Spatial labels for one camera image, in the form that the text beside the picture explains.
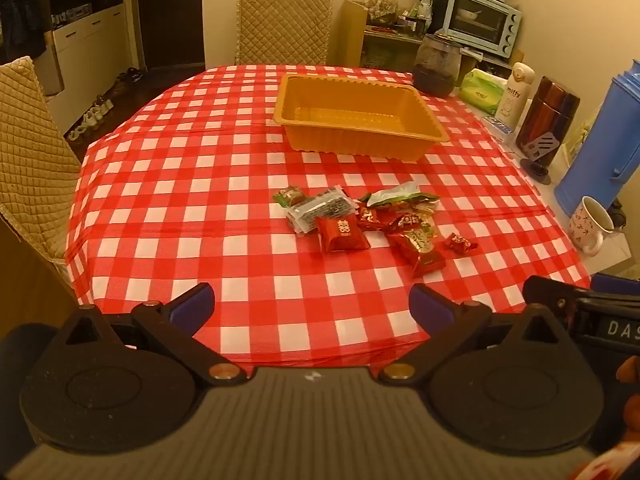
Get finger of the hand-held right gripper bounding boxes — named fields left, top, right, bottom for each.
left=591, top=272, right=640, bottom=295
left=522, top=275, right=640, bottom=357

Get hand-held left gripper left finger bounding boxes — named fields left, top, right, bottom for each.
left=52, top=282, right=248, bottom=388

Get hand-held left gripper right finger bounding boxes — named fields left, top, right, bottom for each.
left=377, top=282, right=597, bottom=387

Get red gold snack packet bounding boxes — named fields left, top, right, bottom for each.
left=386, top=226, right=447, bottom=279

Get small red twisted candy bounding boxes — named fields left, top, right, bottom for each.
left=444, top=232, right=479, bottom=257

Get dark red foil candy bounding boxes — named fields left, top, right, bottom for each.
left=355, top=205, right=387, bottom=232

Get red square snack packet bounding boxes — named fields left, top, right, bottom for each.
left=315, top=214, right=372, bottom=256

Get green white snack packet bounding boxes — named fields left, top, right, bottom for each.
left=366, top=181, right=442, bottom=211

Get grey black snack packet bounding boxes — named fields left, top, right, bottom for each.
left=286, top=185, right=357, bottom=235

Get small brown candy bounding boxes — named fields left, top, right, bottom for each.
left=272, top=186, right=307, bottom=208

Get orange plastic tray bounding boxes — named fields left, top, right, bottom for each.
left=272, top=74, right=451, bottom=163

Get white patterned mug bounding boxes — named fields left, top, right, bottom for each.
left=567, top=195, right=622, bottom=257

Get red white checkered tablecloth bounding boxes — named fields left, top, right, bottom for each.
left=65, top=64, right=594, bottom=367

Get blue thermos jug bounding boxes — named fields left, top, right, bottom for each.
left=553, top=58, right=640, bottom=217

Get grey phone stand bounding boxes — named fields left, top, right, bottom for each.
left=519, top=131, right=560, bottom=185

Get blue white small box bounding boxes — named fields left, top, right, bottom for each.
left=484, top=114, right=517, bottom=142

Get red white patterned clothing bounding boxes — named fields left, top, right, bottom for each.
left=572, top=442, right=640, bottom=480

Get brown metal thermos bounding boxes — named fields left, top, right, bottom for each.
left=515, top=76, right=582, bottom=167

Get white rabbit print bottle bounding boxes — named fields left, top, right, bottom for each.
left=496, top=61, right=536, bottom=124

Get green tissue pack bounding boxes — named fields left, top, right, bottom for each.
left=458, top=68, right=507, bottom=117

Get row of light shoes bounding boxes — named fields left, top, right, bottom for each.
left=66, top=94, right=116, bottom=142

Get dark shoes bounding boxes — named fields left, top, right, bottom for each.
left=116, top=66, right=147, bottom=87

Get dark glass jar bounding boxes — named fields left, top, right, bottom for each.
left=411, top=33, right=463, bottom=99

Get side shelf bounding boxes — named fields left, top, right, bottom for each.
left=361, top=24, right=427, bottom=72

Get blue toaster oven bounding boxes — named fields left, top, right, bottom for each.
left=441, top=0, right=524, bottom=59

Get white cabinet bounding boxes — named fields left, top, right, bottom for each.
left=46, top=0, right=128, bottom=133

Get brown cardboard box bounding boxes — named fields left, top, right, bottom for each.
left=339, top=0, right=370, bottom=68

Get dark door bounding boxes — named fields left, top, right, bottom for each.
left=134, top=0, right=207, bottom=70

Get plastic jar with orange lid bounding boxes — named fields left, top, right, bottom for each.
left=363, top=0, right=400, bottom=27

